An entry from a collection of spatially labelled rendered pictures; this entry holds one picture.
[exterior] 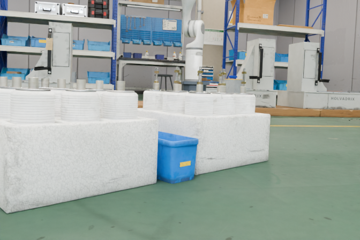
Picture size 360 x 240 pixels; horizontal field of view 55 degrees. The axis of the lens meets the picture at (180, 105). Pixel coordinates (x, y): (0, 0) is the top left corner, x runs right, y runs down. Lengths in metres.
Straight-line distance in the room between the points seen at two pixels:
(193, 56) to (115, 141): 1.06
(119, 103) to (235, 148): 0.48
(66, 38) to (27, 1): 6.63
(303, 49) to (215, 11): 4.25
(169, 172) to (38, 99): 0.40
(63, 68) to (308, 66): 2.53
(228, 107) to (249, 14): 5.56
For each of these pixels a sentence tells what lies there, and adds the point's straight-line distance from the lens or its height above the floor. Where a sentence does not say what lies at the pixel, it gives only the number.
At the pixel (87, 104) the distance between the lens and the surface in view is 0.88.
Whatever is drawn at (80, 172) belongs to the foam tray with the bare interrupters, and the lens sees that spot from 0.86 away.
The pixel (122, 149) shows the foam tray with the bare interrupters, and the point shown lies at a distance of 0.91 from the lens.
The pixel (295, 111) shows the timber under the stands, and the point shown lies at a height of 0.06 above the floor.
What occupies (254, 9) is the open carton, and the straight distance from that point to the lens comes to 6.79.
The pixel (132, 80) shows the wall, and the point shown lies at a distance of 9.69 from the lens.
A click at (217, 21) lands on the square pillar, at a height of 1.74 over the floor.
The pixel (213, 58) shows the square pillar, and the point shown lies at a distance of 7.89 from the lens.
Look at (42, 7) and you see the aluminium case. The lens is 6.11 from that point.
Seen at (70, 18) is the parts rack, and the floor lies 1.28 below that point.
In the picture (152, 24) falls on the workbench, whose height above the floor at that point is 1.51.
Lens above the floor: 0.28
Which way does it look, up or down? 3 degrees down
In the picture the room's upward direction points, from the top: 2 degrees clockwise
